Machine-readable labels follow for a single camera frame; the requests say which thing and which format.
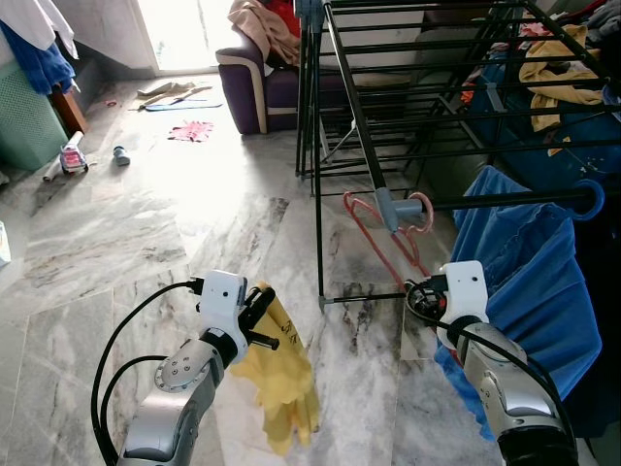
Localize brown wooden post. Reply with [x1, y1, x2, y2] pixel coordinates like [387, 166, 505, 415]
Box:
[49, 83, 88, 135]

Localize green laundry basket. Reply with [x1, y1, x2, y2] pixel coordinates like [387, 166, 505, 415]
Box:
[0, 60, 71, 173]

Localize blue fabric bundle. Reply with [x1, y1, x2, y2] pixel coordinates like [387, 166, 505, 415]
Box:
[464, 49, 621, 195]

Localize black metal drying rack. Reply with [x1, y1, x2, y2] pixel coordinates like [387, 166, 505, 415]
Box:
[294, 0, 621, 312]

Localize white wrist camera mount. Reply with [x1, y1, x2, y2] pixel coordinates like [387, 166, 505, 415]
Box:
[437, 260, 489, 350]
[197, 270, 248, 336]

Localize blue hanging cloth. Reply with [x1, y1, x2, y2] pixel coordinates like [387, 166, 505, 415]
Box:
[0, 21, 77, 96]

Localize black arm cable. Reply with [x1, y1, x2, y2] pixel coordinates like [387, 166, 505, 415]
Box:
[403, 277, 580, 443]
[89, 280, 207, 465]
[100, 354, 168, 462]

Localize bright blue garment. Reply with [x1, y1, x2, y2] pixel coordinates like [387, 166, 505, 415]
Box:
[434, 165, 605, 443]

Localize purple armchair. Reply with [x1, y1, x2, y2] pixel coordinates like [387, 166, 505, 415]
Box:
[215, 27, 326, 136]

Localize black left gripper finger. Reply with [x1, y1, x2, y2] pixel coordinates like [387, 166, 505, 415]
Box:
[248, 286, 279, 328]

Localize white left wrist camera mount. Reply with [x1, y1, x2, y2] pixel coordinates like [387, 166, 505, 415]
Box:
[197, 270, 248, 336]

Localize beige draped cloth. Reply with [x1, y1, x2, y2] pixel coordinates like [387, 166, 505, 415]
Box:
[228, 0, 304, 69]

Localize white hanging cloth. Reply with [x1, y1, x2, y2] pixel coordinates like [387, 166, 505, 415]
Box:
[0, 0, 79, 57]

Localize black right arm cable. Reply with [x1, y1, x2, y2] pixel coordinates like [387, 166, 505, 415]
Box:
[403, 277, 580, 443]

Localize mustard yellow cloth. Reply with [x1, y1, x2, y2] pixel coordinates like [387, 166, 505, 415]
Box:
[517, 24, 605, 134]

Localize pink clothes hanger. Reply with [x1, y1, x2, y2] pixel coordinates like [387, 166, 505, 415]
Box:
[342, 190, 435, 283]

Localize beige cloth scrap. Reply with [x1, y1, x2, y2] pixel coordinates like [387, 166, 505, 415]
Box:
[136, 82, 212, 106]

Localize small colourful toy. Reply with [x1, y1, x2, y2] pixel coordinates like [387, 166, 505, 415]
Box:
[44, 131, 91, 183]

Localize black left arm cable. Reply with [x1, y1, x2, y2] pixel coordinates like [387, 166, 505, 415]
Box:
[89, 280, 207, 465]
[100, 354, 168, 462]

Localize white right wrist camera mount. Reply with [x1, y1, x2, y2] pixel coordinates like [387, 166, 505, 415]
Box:
[437, 260, 489, 350]

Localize yellow polo shirt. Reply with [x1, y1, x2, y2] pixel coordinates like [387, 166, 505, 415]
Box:
[230, 282, 321, 457]

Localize light blue flat mat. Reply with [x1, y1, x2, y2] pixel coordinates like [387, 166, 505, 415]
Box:
[141, 96, 225, 112]

